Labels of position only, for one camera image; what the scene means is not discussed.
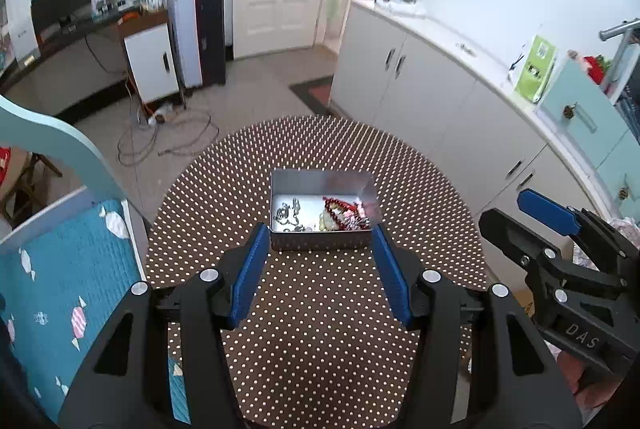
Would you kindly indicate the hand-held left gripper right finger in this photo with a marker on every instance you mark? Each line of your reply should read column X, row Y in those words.
column 390, row 274

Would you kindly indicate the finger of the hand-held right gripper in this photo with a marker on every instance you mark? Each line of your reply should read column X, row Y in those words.
column 505, row 231
column 547, row 211

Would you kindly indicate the light blue drawer cabinet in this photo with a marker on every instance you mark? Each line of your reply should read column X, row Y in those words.
column 585, row 109

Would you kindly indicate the small white cabinet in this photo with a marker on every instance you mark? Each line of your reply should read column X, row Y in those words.
column 150, row 64

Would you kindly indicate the white floor cabinets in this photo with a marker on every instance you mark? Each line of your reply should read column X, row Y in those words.
column 440, row 99

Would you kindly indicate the brown polka dot tablecloth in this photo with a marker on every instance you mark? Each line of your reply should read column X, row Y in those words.
column 325, row 144

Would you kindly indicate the grey metal rod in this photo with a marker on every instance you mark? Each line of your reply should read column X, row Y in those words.
column 620, row 30

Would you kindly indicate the black tall appliance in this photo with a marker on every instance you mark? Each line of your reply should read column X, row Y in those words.
column 212, row 34

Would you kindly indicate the person's right hand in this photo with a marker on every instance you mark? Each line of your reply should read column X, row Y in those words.
column 575, row 371

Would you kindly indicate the dark doormat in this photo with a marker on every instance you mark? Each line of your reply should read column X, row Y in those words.
column 312, row 96

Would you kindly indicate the green paper packet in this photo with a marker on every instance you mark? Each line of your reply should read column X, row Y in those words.
column 537, row 69

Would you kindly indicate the white air cooler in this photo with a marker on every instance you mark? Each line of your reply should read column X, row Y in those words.
column 182, row 34

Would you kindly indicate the brown cardboard box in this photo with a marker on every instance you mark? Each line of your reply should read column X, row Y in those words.
column 525, row 306

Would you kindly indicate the dark wooden stool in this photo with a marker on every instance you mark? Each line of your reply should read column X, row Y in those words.
column 47, row 164

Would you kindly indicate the light blue wooden chair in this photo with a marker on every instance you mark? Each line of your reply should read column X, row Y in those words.
column 65, row 134

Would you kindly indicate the grey metal tin box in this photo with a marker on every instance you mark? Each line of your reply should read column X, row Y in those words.
column 320, row 181

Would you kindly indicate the teal quilted seat cushion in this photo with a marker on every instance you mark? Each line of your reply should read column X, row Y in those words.
column 60, row 249

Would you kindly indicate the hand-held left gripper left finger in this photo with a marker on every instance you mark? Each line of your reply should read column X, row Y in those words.
column 247, row 274

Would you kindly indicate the black curved desk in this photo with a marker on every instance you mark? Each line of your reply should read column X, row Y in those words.
column 75, row 69

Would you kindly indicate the red soft toy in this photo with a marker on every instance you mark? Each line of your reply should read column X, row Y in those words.
column 595, row 68

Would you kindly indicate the red printed bag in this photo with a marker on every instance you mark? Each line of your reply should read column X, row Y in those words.
column 4, row 164

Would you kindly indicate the row of small desk items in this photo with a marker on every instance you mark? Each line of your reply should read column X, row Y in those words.
column 125, row 1

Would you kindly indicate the pink checkered cloth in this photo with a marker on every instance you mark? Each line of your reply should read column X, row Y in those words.
column 622, row 226

